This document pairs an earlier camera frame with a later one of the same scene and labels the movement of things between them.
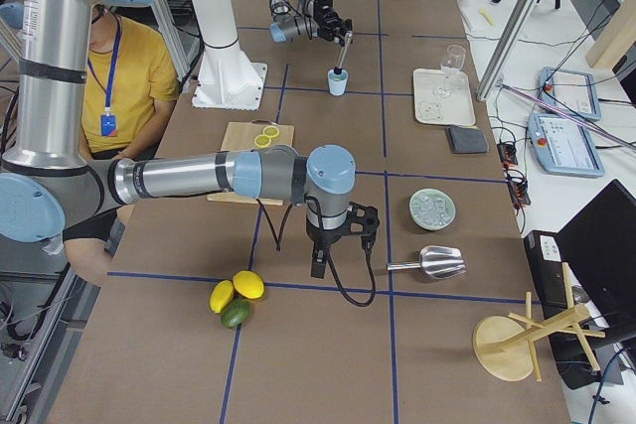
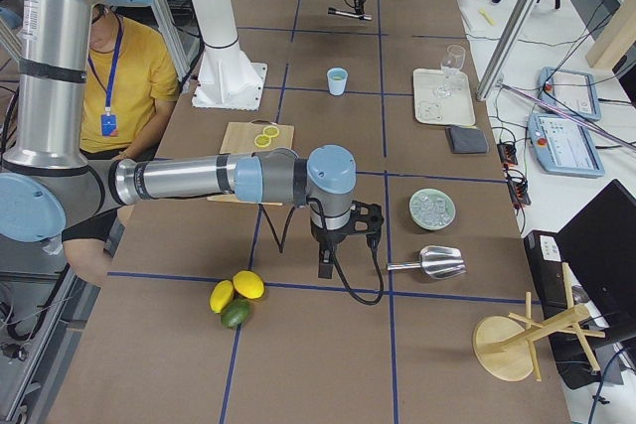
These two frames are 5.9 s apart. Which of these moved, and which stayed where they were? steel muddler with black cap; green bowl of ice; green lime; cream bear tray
Moved: steel muddler with black cap
Stayed: green bowl of ice; green lime; cream bear tray
